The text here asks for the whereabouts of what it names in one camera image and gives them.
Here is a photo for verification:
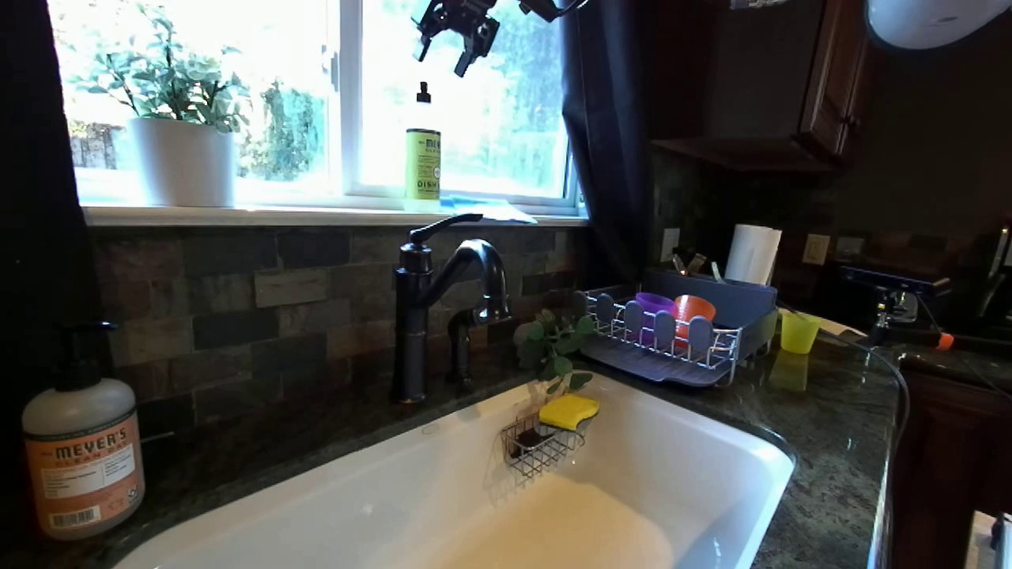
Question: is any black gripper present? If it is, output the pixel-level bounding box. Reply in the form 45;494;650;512
413;0;507;78

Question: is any green pump bottle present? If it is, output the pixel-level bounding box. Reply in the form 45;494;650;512
402;78;445;207

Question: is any white windowsill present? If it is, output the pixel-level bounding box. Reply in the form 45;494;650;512
79;199;590;232

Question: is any orange label soap bottle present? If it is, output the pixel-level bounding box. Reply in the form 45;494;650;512
20;320;148;543

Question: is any dark curtain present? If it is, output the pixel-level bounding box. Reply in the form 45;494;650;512
0;0;100;358
559;0;665;286

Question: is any dark bronze faucet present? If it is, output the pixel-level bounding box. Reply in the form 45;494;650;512
388;213;512;408

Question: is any green plant in white pot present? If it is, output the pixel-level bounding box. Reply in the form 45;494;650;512
72;3;252;213

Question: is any dark side sprayer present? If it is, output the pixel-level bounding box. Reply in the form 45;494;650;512
449;305;499;389

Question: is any small leafy green plant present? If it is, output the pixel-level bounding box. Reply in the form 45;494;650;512
514;307;602;396

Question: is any dark wooden upper cabinet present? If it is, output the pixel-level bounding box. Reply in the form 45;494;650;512
648;0;880;176

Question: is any dark wooden cabinet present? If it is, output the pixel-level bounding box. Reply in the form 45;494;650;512
648;0;880;176
893;361;1012;569

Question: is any purple plastic cup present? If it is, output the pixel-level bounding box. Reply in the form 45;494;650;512
628;287;679;321

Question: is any orange plastic cup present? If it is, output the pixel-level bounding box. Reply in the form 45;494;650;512
674;291;720;330

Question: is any white paper towel roll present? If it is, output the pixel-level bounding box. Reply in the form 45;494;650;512
723;220;785;287

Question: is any metal dish rack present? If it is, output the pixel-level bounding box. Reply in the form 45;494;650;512
576;276;781;393

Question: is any yellow sponge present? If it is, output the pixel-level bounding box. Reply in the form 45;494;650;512
539;393;605;432

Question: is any white sink basin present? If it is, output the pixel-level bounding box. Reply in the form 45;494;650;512
111;372;797;569

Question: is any green plastic cup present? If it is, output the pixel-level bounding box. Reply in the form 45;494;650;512
777;307;823;358

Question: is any black countertop appliance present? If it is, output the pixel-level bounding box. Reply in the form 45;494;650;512
834;259;959;344

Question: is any dark wooden lower cabinet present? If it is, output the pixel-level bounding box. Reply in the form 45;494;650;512
893;361;1012;569

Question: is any beige wall outlet plate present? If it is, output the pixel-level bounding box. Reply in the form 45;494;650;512
801;232;834;268
658;223;685;267

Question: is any wire sponge holder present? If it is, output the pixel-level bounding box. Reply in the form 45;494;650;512
499;415;588;477

